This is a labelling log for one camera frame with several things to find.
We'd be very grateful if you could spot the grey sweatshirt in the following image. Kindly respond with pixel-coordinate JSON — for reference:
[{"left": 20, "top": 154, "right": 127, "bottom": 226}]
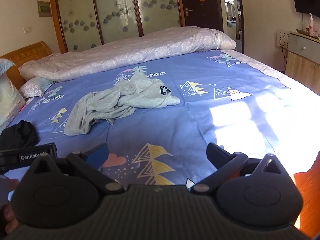
[{"left": 64, "top": 74, "right": 181, "bottom": 136}]

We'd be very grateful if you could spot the blue printed bedsheet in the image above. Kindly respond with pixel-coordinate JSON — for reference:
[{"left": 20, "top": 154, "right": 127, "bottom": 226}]
[{"left": 0, "top": 50, "right": 320, "bottom": 188}]

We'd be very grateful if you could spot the white perforated box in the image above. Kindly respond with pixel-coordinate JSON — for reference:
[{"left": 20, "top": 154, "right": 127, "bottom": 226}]
[{"left": 277, "top": 31, "right": 290, "bottom": 48}]

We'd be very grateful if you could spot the wooden cabinet with grey drawer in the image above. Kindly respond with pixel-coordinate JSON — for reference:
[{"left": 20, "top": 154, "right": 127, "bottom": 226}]
[{"left": 285, "top": 31, "right": 320, "bottom": 81}]

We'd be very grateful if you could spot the small lilac patterned pillow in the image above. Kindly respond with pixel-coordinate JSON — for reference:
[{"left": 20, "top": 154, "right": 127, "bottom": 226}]
[{"left": 19, "top": 77, "right": 56, "bottom": 98}]

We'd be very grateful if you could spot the pink pump bottle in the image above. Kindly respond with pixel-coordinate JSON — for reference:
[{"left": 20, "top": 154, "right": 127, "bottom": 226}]
[{"left": 308, "top": 13, "right": 315, "bottom": 36}]

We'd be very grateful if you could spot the wardrobe with frosted glass doors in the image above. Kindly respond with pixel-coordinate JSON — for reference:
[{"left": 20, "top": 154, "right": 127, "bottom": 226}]
[{"left": 48, "top": 0, "right": 186, "bottom": 54}]

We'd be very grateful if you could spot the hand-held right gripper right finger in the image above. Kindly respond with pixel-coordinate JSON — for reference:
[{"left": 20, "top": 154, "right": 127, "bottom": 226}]
[{"left": 191, "top": 142, "right": 296, "bottom": 195}]

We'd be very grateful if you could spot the black cloth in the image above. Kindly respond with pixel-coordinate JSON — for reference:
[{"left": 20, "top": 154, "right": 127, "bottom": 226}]
[{"left": 0, "top": 120, "right": 39, "bottom": 151}]

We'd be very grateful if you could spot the wooden headboard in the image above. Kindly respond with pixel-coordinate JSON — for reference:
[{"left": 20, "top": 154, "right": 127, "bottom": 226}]
[{"left": 0, "top": 41, "right": 52, "bottom": 90}]

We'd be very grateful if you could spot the floral pillow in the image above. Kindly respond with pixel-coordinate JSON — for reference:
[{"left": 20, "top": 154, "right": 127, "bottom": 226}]
[{"left": 0, "top": 74, "right": 26, "bottom": 130}]

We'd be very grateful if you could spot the white patterned quilt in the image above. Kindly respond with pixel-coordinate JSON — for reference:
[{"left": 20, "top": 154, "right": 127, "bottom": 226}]
[{"left": 19, "top": 26, "right": 237, "bottom": 82}]

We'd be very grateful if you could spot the person's left hand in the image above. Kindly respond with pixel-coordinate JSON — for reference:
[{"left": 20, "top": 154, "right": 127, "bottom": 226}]
[{"left": 0, "top": 178, "right": 20, "bottom": 234}]

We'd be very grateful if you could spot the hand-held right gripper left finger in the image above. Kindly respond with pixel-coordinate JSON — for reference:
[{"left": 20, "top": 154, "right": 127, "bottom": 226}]
[{"left": 21, "top": 143, "right": 125, "bottom": 195}]

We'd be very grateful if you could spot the wall control panel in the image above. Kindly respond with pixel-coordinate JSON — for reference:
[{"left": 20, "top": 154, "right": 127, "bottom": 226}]
[{"left": 37, "top": 0, "right": 52, "bottom": 18}]

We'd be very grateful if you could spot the dark cable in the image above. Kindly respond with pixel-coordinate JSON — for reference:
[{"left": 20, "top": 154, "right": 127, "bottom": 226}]
[{"left": 281, "top": 46, "right": 288, "bottom": 72}]

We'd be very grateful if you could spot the blue patterned pillow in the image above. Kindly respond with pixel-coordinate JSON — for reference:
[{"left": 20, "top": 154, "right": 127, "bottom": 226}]
[{"left": 0, "top": 58, "right": 16, "bottom": 76}]

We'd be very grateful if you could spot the dark wooden door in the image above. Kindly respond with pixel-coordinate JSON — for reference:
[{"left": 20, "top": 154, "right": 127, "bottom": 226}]
[{"left": 178, "top": 0, "right": 224, "bottom": 32}]

